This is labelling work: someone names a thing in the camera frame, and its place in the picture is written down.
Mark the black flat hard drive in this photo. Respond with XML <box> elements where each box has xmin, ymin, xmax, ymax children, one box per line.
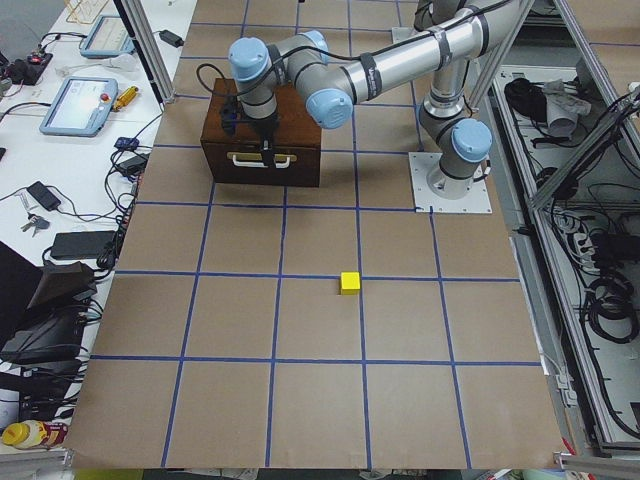
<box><xmin>50</xmin><ymin>230</ymin><xmax>116</xmax><ymax>260</ymax></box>

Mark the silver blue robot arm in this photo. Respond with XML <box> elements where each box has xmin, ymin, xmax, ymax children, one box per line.
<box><xmin>228</xmin><ymin>1</ymin><xmax>521</xmax><ymax>200</ymax></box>

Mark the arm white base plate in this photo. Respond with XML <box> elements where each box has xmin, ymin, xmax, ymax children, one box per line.
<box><xmin>408</xmin><ymin>152</ymin><xmax>492</xmax><ymax>214</ymax></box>

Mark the far teach pendant tablet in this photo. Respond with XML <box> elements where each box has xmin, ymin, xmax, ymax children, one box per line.
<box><xmin>79</xmin><ymin>15</ymin><xmax>134</xmax><ymax>59</ymax></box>

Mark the bunch of keys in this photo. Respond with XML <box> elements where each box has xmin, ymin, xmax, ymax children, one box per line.
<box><xmin>21</xmin><ymin>213</ymin><xmax>50</xmax><ymax>236</ymax></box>

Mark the black power adapter brick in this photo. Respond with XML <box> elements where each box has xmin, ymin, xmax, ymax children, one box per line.
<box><xmin>158</xmin><ymin>29</ymin><xmax>184</xmax><ymax>48</ymax></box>

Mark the near teach pendant tablet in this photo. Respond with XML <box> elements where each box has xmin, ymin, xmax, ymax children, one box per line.
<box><xmin>39</xmin><ymin>76</ymin><xmax>118</xmax><ymax>137</ymax></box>

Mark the small blue usb device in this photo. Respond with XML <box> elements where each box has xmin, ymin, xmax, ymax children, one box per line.
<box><xmin>114</xmin><ymin>137</ymin><xmax>140</xmax><ymax>152</ymax></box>

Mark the aluminium frame post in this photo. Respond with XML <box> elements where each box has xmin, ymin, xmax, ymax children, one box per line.
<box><xmin>113</xmin><ymin>0</ymin><xmax>175</xmax><ymax>105</ymax></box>

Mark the wooden drawer with white handle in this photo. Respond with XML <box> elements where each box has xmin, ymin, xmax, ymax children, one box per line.
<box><xmin>202</xmin><ymin>143</ymin><xmax>320</xmax><ymax>187</ymax></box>

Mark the teach pendant tablet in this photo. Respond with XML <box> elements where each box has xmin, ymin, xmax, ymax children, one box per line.
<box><xmin>79</xmin><ymin>15</ymin><xmax>134</xmax><ymax>59</ymax></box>
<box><xmin>39</xmin><ymin>76</ymin><xmax>118</xmax><ymax>137</ymax></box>

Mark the dark wooden drawer cabinet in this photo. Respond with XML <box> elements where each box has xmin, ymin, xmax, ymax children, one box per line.
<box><xmin>200</xmin><ymin>78</ymin><xmax>322</xmax><ymax>187</ymax></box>

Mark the yellow cap bottle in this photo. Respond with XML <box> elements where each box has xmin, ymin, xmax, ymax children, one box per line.
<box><xmin>1</xmin><ymin>420</ymin><xmax>69</xmax><ymax>450</ymax></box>

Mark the black smartphone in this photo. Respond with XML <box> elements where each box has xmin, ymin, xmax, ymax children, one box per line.
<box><xmin>27</xmin><ymin>181</ymin><xmax>61</xmax><ymax>211</ymax></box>

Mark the yellow block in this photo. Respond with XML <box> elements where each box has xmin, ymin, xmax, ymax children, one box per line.
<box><xmin>340</xmin><ymin>271</ymin><xmax>361</xmax><ymax>295</ymax></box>

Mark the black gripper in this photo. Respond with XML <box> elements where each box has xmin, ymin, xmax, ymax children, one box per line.
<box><xmin>249</xmin><ymin>113</ymin><xmax>278</xmax><ymax>168</ymax></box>

